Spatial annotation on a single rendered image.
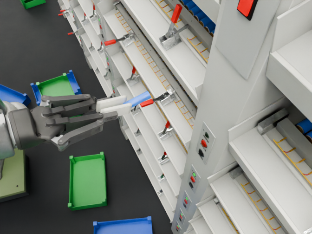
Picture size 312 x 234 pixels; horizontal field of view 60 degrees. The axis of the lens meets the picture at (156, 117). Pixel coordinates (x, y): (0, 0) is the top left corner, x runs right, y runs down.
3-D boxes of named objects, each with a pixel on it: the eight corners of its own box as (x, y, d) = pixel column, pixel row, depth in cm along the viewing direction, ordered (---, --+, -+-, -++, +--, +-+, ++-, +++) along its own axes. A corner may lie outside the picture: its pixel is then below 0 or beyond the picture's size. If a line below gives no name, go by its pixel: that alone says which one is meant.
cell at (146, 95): (148, 93, 63) (123, 106, 62) (146, 89, 61) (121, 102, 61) (151, 99, 62) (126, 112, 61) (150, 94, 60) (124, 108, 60)
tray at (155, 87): (190, 155, 71) (185, 143, 63) (107, 24, 101) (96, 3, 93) (255, 116, 72) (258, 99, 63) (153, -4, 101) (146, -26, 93)
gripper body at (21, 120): (12, 137, 45) (68, 123, 49) (3, 101, 49) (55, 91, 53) (19, 160, 50) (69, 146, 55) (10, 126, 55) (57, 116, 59)
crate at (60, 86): (83, 114, 186) (82, 112, 178) (54, 126, 181) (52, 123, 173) (67, 76, 190) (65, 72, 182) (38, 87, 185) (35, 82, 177)
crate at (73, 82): (41, 110, 188) (36, 104, 181) (34, 90, 198) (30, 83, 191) (82, 95, 195) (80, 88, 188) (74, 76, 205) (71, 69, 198)
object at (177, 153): (184, 182, 88) (176, 172, 76) (114, 62, 118) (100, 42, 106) (237, 150, 88) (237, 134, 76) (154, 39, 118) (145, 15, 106)
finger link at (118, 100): (96, 113, 59) (95, 110, 59) (125, 105, 62) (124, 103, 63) (97, 103, 57) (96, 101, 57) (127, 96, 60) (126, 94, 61)
